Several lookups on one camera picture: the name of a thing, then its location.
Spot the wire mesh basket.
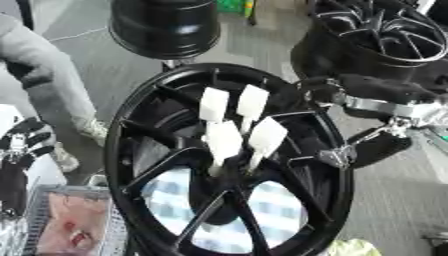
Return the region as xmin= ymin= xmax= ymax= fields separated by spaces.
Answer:
xmin=21 ymin=184 xmax=130 ymax=256

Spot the person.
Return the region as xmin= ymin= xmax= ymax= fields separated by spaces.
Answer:
xmin=0 ymin=13 xmax=111 ymax=173

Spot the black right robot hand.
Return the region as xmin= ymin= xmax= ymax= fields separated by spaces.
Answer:
xmin=295 ymin=73 xmax=448 ymax=170

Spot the black spoked wheel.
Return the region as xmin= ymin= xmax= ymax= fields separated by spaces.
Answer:
xmin=103 ymin=62 xmax=357 ymax=256

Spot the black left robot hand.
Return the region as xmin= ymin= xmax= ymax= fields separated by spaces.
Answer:
xmin=0 ymin=116 xmax=60 ymax=218

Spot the black wheel barrel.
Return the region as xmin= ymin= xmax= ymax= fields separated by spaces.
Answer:
xmin=106 ymin=0 xmax=224 ymax=61

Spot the yellow-green cloth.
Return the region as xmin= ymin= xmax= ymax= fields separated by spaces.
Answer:
xmin=323 ymin=237 xmax=385 ymax=256

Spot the green bag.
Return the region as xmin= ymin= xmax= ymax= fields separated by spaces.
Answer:
xmin=215 ymin=0 xmax=259 ymax=18

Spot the black multi-spoke wheel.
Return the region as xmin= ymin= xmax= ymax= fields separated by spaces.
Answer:
xmin=288 ymin=0 xmax=448 ymax=88

